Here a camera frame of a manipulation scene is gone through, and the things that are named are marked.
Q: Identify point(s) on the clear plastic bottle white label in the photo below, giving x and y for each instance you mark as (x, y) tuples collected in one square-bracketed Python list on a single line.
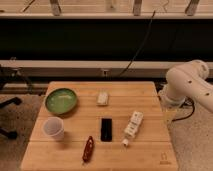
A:
[(132, 127)]

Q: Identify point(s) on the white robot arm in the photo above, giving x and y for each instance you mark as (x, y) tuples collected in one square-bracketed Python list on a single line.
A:
[(187, 80)]

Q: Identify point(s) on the green ceramic bowl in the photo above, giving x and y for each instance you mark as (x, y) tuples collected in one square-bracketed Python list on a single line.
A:
[(61, 101)]

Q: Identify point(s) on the small white box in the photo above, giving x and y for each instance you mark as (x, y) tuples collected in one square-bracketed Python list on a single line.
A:
[(102, 99)]

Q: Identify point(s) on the black rectangular phone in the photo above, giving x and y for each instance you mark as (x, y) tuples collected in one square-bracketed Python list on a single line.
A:
[(106, 129)]

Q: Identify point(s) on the translucent plastic cup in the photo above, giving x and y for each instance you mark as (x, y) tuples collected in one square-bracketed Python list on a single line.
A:
[(53, 127)]

